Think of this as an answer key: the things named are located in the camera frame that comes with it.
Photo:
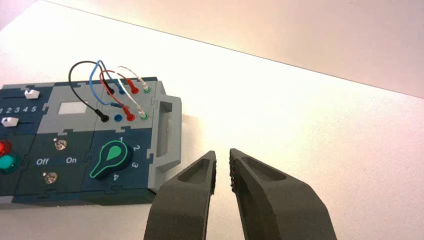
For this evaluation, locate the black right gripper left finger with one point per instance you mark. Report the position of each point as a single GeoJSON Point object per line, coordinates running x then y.
{"type": "Point", "coordinates": [185, 205]}

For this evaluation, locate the blue grey control box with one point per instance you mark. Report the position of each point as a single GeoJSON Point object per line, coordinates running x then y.
{"type": "Point", "coordinates": [76, 126]}

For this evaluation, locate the metal toggle switch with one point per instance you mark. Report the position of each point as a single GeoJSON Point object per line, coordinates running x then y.
{"type": "Point", "coordinates": [60, 144]}
{"type": "Point", "coordinates": [50, 178]}

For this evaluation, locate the red push button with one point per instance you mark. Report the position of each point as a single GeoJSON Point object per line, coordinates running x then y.
{"type": "Point", "coordinates": [4, 148]}

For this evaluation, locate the green rotary knob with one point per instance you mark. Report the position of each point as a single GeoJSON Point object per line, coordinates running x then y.
{"type": "Point", "coordinates": [111, 160]}

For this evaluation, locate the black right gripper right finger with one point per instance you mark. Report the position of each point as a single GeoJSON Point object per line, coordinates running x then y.
{"type": "Point", "coordinates": [281, 212]}

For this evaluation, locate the green push button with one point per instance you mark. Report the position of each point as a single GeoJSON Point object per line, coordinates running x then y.
{"type": "Point", "coordinates": [6, 162]}

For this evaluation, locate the white slider knob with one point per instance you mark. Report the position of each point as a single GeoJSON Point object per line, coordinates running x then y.
{"type": "Point", "coordinates": [10, 122]}
{"type": "Point", "coordinates": [32, 93]}

